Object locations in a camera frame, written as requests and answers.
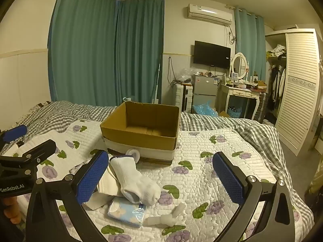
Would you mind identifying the white dressing table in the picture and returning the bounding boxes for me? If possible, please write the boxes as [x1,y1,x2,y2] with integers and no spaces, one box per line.
[217,82,261,120]

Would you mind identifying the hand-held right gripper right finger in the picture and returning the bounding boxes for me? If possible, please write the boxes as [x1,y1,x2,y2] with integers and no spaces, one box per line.
[212,152,296,242]

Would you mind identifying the cardboard box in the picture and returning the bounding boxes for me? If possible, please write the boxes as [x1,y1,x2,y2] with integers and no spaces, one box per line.
[100,101,180,167]

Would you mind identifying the white sock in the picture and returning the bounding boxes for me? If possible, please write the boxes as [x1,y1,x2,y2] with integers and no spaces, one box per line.
[109,156,162,206]

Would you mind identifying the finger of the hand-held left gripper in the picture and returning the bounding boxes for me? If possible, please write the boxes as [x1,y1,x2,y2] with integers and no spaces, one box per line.
[0,125,28,145]
[0,139,57,179]

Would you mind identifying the wide teal curtain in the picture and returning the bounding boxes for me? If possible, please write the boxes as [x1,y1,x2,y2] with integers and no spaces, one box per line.
[49,0,119,106]

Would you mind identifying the white floral quilt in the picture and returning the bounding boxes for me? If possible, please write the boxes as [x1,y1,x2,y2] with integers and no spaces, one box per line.
[0,125,303,242]

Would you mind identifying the narrow teal curtain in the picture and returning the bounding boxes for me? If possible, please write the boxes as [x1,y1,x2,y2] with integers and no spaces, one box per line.
[233,6,266,81]

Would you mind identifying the black wall television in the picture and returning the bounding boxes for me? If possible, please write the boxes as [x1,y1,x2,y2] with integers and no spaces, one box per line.
[194,40,232,69]

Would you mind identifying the white tape roll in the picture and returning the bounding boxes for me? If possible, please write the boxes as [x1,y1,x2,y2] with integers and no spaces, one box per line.
[126,149,140,164]

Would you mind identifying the hanging clothes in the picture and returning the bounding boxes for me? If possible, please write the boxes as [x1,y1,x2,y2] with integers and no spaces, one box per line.
[267,64,287,111]

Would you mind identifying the white oval mirror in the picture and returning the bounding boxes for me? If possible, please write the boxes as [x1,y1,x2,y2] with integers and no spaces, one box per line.
[231,52,247,80]

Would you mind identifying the grey small fridge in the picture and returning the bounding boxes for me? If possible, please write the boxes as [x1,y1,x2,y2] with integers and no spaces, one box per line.
[192,74,220,113]

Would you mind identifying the white suitcase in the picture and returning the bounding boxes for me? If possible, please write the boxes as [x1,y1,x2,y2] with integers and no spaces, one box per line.
[176,84,194,113]

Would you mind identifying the clear plastic bag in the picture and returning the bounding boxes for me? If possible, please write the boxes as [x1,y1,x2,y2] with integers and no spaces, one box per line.
[177,68,197,83]

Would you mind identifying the white louvred wardrobe door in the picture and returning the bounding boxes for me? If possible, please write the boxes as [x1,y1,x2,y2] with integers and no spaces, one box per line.
[275,28,323,157]

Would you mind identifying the blue white tissue packet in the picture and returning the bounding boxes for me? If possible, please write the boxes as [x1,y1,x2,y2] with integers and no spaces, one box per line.
[107,197,147,228]

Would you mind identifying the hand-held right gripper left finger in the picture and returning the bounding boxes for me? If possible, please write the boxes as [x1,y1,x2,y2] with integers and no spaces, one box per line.
[25,149,109,242]

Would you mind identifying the person's left hand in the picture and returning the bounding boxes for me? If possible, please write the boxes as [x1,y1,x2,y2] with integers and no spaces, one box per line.
[4,196,23,224]

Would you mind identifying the clear plastic wrapper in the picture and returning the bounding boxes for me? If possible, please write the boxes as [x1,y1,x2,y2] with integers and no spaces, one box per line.
[69,163,89,174]

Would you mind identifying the clothes on wardrobe shelf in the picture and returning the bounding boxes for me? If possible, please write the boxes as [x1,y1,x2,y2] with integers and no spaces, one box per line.
[266,44,287,57]

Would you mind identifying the blue plastic bag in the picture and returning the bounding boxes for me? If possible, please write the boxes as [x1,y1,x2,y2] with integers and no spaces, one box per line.
[193,100,217,117]

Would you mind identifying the white air conditioner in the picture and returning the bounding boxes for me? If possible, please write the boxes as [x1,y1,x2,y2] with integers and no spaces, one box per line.
[187,4,233,26]

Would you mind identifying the grey gingham duvet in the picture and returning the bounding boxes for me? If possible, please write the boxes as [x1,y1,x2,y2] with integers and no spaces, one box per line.
[0,100,315,222]

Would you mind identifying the blue basket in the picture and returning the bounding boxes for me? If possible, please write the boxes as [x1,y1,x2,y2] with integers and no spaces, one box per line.
[227,106,243,118]

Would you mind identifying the white mop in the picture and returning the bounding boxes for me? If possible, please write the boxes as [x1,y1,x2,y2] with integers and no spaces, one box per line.
[153,54,162,104]

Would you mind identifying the black wall cables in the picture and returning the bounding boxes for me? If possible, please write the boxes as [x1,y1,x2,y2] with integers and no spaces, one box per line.
[168,57,177,85]

